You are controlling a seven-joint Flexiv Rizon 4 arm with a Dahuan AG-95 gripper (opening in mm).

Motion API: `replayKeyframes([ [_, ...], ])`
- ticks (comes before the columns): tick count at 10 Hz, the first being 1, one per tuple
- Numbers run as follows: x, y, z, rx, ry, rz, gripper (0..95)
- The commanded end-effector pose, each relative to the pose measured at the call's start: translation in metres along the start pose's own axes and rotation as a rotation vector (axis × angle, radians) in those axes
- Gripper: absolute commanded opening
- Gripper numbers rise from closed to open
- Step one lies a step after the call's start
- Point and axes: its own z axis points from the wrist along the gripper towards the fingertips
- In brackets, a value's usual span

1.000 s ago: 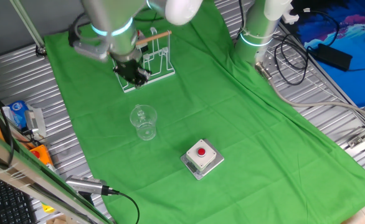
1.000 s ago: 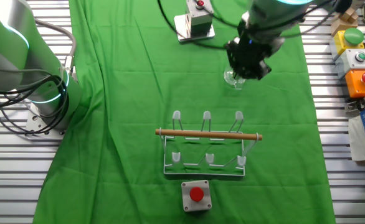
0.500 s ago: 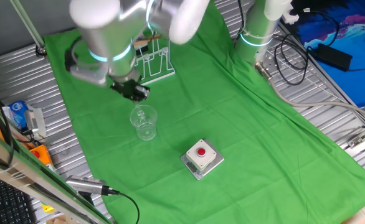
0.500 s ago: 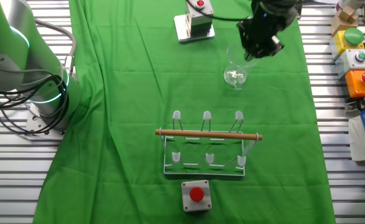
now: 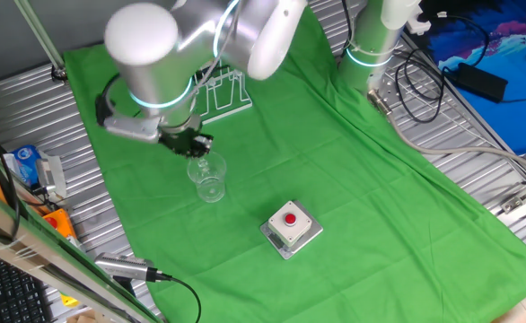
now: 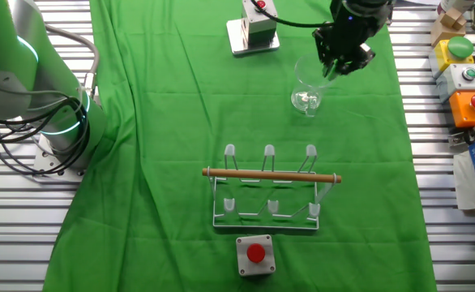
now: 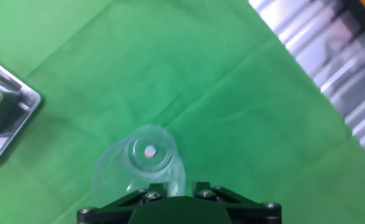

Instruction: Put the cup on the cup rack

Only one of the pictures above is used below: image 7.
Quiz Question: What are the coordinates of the clear glass cup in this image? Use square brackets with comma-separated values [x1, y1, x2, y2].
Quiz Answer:
[92, 124, 187, 208]

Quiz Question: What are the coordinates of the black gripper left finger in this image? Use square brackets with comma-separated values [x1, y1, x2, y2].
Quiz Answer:
[76, 182, 170, 224]

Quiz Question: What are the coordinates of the green cloth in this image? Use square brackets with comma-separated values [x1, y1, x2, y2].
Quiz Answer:
[0, 0, 365, 224]

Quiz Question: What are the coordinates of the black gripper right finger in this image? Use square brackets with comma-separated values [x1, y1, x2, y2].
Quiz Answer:
[192, 182, 282, 224]

